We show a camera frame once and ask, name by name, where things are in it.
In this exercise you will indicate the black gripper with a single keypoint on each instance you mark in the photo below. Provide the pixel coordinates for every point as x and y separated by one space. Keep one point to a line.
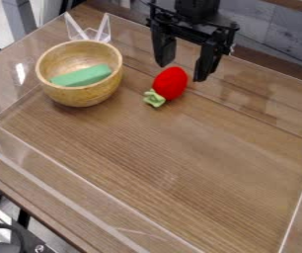
195 22

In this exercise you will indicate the green foam stick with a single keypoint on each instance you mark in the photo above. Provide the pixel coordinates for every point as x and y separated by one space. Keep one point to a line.
82 77

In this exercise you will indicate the brown wooden bowl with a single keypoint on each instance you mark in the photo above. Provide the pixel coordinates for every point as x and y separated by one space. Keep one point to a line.
72 56

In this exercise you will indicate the red plush strawberry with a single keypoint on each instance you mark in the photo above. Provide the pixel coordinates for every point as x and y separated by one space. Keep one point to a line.
167 87

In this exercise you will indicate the black table leg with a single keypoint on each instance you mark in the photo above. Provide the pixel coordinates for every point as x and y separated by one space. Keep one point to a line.
24 219

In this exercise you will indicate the clear acrylic tray wall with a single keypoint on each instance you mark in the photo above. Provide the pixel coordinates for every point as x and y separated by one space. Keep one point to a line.
196 177

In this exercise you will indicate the grey post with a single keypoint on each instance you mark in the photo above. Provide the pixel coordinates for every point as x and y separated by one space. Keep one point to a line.
20 16

